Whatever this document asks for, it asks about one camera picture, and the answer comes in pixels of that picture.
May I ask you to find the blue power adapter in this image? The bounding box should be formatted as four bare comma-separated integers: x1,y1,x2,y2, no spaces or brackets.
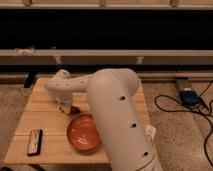
179,90,200,106

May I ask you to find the red pepper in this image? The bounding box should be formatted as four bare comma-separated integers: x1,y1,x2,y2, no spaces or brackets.
71,106,80,113

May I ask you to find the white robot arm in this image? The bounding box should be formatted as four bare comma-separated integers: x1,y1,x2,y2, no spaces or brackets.
45,68,163,171

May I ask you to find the black rectangular box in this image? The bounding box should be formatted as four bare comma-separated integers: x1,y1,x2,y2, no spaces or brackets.
27,129,43,156

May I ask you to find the grey horizontal rail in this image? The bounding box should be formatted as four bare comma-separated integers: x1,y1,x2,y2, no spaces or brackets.
0,49,213,66

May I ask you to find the black cable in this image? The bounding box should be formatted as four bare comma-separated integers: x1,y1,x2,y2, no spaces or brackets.
153,79,213,168

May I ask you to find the wooden table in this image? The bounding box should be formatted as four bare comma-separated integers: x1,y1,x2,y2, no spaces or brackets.
3,77,151,166

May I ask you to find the orange bowl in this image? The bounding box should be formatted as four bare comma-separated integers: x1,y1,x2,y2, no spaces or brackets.
67,114,100,151

